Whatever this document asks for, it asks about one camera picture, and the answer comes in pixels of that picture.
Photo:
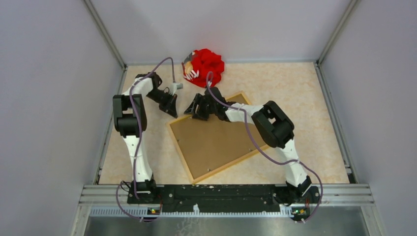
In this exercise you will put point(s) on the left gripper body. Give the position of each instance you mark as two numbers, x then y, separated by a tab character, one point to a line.
159	96

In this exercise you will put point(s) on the aluminium front rail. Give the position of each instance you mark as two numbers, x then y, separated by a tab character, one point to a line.
342	210

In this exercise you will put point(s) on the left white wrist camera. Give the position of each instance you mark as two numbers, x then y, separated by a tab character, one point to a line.
174	87

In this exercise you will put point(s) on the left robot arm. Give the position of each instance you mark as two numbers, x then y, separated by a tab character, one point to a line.
130	120

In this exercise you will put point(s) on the red crumpled cloth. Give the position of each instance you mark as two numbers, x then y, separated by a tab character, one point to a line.
199	63

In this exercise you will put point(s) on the yellow wooden picture frame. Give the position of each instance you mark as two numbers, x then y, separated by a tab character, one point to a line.
253	170

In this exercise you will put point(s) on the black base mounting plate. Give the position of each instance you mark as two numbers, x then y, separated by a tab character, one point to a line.
232	198

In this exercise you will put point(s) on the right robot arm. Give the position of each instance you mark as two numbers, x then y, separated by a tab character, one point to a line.
273	125

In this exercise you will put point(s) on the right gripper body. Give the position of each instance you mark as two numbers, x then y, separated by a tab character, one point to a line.
213	109

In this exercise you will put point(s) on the brown cardboard backing board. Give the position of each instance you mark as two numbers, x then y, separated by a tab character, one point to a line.
208	147

